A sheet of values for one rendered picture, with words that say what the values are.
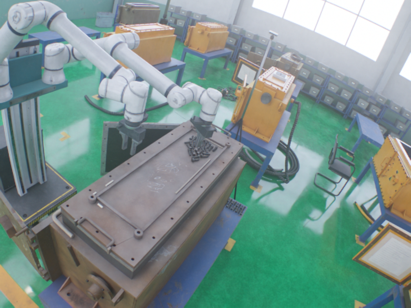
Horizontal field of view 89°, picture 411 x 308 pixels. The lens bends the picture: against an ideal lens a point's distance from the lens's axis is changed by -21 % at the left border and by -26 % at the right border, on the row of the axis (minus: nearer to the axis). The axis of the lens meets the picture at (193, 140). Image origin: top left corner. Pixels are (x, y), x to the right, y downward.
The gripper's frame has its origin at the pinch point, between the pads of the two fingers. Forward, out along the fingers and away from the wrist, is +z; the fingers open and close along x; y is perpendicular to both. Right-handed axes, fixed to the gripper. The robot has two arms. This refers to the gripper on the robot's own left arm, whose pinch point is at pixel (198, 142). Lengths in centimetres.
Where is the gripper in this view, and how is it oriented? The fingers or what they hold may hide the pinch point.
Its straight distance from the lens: 157.2
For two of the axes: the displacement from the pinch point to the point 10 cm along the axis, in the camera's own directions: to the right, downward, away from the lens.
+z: -2.5, 8.0, 5.4
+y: 8.3, -1.1, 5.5
